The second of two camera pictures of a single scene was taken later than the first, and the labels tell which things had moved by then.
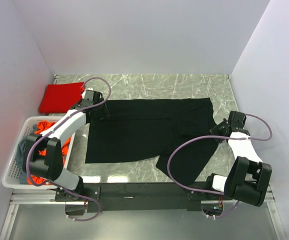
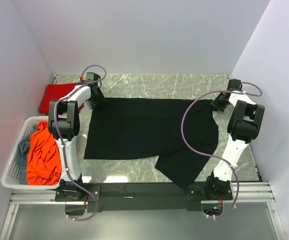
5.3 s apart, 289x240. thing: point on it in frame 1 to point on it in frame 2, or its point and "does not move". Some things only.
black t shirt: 137,128 does not move
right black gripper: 214,131 to 215,103
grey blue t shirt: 23,175 does not move
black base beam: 134,197 does not move
